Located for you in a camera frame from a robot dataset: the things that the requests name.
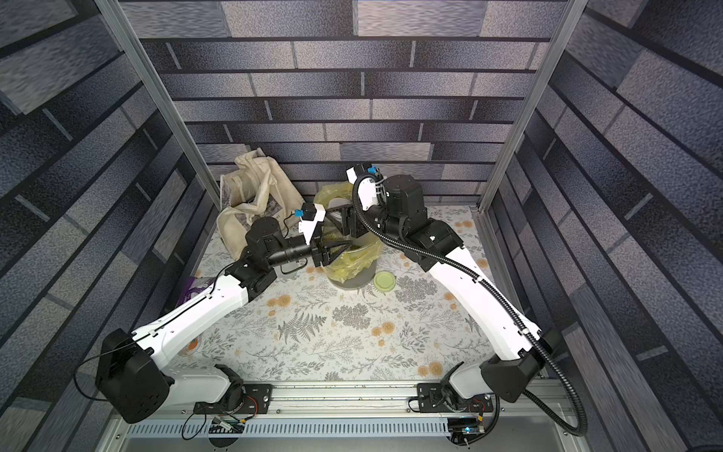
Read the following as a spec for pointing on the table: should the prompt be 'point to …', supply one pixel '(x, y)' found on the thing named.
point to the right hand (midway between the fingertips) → (335, 206)
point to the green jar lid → (384, 281)
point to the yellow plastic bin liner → (359, 255)
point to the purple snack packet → (189, 292)
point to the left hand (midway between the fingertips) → (345, 233)
